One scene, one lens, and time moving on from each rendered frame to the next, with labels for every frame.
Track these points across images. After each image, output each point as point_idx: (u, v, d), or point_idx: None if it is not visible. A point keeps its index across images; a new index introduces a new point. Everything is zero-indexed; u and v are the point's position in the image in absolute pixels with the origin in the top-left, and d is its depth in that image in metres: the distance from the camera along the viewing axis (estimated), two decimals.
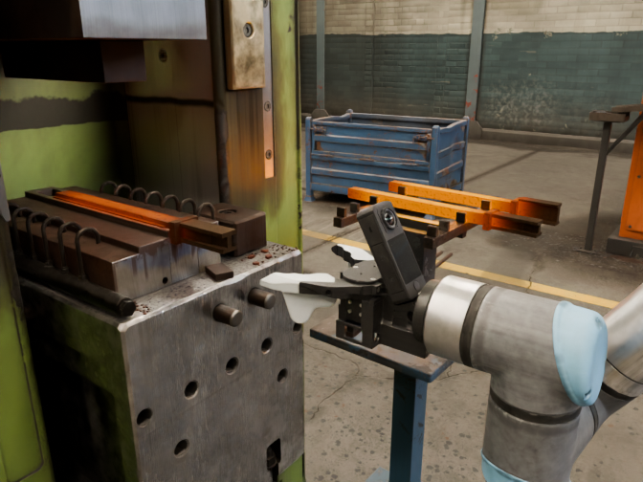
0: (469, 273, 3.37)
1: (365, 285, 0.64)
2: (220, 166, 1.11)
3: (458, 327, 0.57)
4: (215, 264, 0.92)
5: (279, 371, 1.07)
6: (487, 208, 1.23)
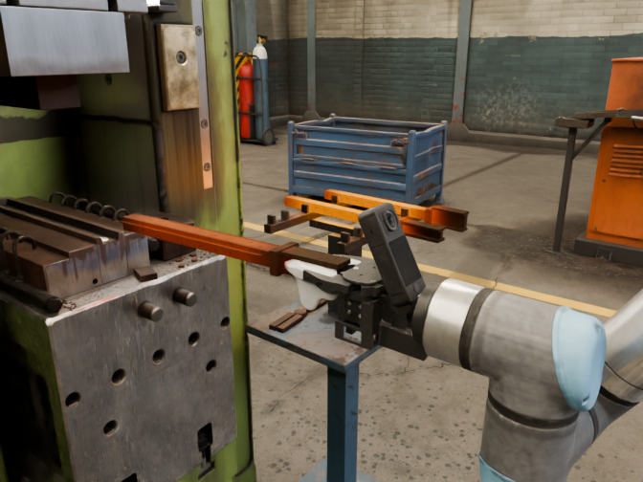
0: (438, 273, 3.49)
1: (365, 287, 0.64)
2: (159, 179, 1.24)
3: (458, 331, 0.57)
4: (144, 267, 1.05)
5: (210, 362, 1.20)
6: (406, 215, 1.35)
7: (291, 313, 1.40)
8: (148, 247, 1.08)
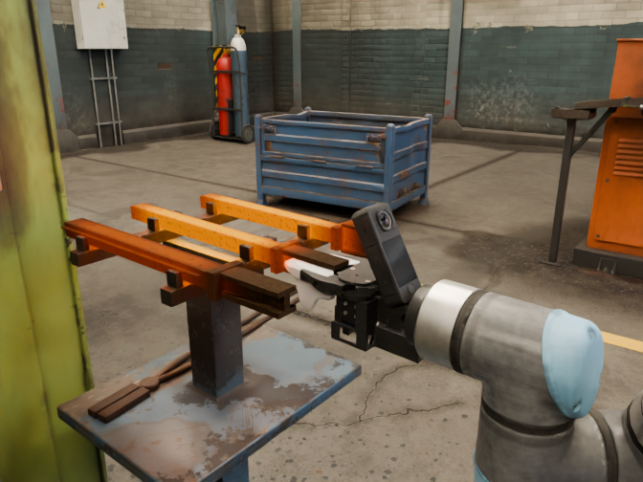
0: None
1: (359, 287, 0.64)
2: None
3: (448, 333, 0.56)
4: None
5: None
6: (304, 235, 0.86)
7: (133, 385, 0.91)
8: None
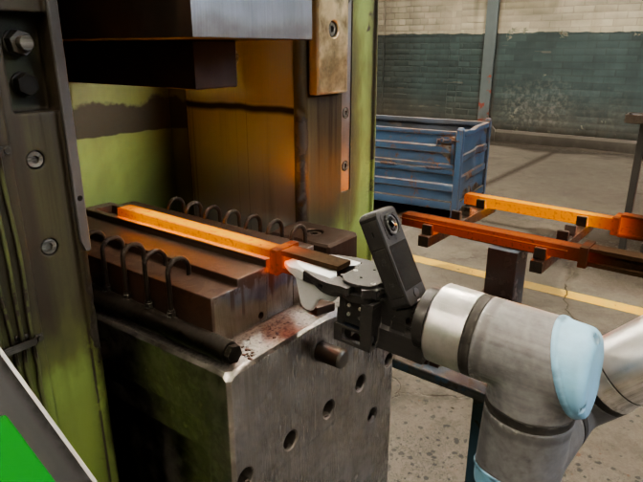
0: None
1: (365, 290, 0.64)
2: (299, 180, 1.00)
3: (457, 337, 0.58)
4: None
5: None
6: (584, 224, 1.12)
7: None
8: None
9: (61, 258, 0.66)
